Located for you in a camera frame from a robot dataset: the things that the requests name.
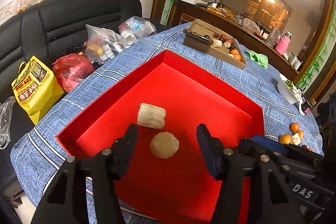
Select glass pitcher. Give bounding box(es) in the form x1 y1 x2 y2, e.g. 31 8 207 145
266 27 281 47

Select blue plaid tablecloth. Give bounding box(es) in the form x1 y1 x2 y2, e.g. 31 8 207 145
10 26 323 205

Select white bowl with greens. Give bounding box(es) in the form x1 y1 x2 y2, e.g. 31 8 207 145
277 73 302 105

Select red tray box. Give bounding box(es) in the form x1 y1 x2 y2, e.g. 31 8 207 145
56 50 264 223

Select beige sugarcane chunk front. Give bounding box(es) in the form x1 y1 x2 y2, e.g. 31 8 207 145
137 103 166 130

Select white towel green edge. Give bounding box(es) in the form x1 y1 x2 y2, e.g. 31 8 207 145
294 89 305 116

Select crumpled clear plastic bag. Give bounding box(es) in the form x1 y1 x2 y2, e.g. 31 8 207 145
0 96 16 150

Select cardboard box tray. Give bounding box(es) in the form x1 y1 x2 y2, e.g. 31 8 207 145
183 19 246 69

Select red plastic bag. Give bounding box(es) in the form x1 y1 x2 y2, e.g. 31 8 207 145
52 53 95 93

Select black leather sofa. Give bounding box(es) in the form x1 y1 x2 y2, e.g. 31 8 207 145
0 0 169 198

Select wooden sideboard counter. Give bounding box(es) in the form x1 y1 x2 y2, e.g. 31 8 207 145
169 0 298 81

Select orange mandarin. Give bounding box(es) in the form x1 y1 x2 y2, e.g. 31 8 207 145
289 123 299 132
297 130 304 140
279 134 292 144

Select round beige sugarcane chunk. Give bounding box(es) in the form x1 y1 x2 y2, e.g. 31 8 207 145
150 132 179 159

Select yellow paper bag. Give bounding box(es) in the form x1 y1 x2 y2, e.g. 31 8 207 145
11 56 64 124

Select green cloth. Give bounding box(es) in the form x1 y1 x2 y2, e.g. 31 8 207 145
245 50 268 69

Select pink thermos bottle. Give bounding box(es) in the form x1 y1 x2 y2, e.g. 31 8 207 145
275 31 291 55

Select black red jar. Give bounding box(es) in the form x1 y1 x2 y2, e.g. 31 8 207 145
302 98 316 115

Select clear plastic bag goods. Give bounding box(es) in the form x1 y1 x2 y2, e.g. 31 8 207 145
84 24 126 63

